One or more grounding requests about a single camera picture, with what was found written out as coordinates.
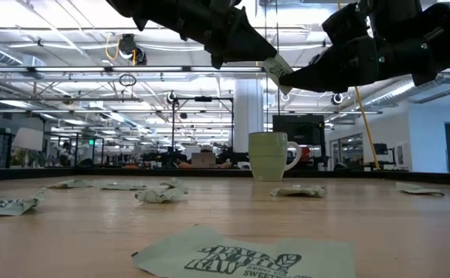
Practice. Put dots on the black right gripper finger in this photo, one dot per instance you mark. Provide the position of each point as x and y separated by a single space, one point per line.
340 73

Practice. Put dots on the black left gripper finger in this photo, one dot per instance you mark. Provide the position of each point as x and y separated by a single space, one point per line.
240 42

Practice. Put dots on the pale green stevia packet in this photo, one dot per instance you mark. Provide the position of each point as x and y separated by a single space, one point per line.
278 71
417 189
122 186
170 255
70 184
4 206
159 195
298 191
176 184

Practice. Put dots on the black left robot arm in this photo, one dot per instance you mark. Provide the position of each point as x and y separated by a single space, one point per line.
130 7

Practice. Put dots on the black square panel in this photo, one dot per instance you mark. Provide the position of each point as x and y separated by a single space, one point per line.
298 129

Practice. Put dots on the white building column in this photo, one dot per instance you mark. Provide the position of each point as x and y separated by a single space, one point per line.
248 116

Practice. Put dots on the person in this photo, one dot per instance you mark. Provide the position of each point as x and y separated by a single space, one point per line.
206 148

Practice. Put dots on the green ceramic mug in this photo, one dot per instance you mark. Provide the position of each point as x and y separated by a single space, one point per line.
269 158

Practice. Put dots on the grey laptop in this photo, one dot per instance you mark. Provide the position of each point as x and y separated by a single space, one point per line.
203 160

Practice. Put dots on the white lamp shade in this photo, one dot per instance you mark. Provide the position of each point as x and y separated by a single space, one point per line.
28 139

